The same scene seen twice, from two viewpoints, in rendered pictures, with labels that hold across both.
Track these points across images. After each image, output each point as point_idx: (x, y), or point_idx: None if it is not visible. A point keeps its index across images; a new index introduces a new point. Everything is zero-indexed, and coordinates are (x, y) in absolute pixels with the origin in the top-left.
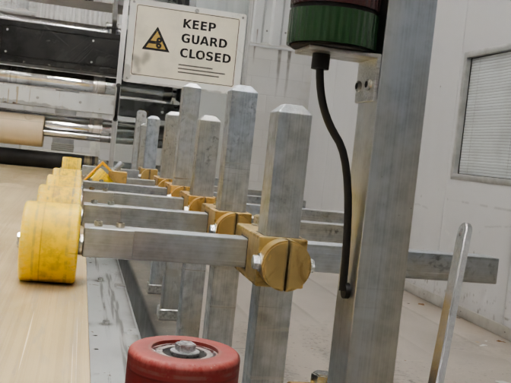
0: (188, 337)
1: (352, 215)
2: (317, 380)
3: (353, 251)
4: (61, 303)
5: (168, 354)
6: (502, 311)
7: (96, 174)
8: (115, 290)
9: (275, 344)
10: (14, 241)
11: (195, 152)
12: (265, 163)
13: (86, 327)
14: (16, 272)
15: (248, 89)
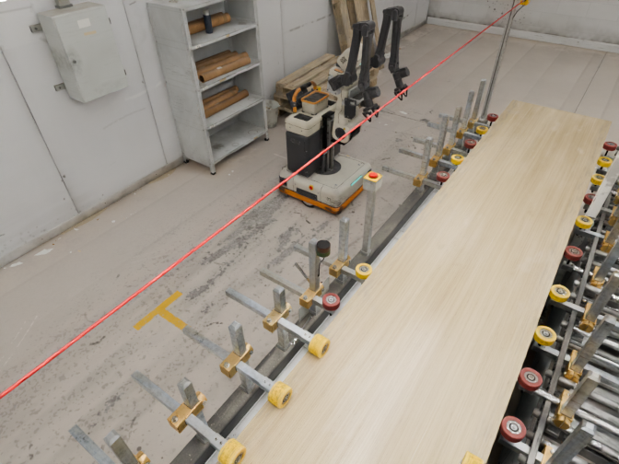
0: (325, 303)
1: (317, 268)
2: (307, 296)
3: (318, 271)
4: (329, 332)
5: (333, 300)
6: None
7: None
8: None
9: None
10: (290, 410)
11: (192, 393)
12: (280, 302)
13: (334, 318)
14: (321, 362)
15: (236, 321)
